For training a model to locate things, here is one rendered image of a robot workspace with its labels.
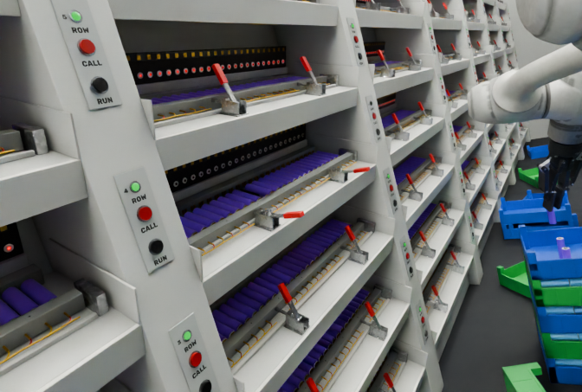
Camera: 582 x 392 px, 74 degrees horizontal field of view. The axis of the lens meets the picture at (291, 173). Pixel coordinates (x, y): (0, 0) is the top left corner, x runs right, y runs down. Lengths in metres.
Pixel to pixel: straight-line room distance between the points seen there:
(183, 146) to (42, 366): 0.29
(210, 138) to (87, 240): 0.21
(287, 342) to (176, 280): 0.28
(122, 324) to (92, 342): 0.04
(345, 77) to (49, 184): 0.73
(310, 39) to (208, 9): 0.44
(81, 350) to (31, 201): 0.17
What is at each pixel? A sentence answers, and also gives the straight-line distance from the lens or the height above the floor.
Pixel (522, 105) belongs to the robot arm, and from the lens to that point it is 1.03.
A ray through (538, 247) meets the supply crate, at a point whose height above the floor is 0.32.
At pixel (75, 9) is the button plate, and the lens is 0.52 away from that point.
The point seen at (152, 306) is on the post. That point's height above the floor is 0.75.
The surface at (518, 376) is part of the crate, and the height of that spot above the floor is 0.20.
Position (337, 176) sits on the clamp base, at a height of 0.76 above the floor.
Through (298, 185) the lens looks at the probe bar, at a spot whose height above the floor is 0.77.
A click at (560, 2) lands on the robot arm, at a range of 0.52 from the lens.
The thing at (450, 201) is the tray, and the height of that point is 0.39.
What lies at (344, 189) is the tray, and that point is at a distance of 0.86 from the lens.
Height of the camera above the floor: 0.92
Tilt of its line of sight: 9 degrees down
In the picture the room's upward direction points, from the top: 16 degrees counter-clockwise
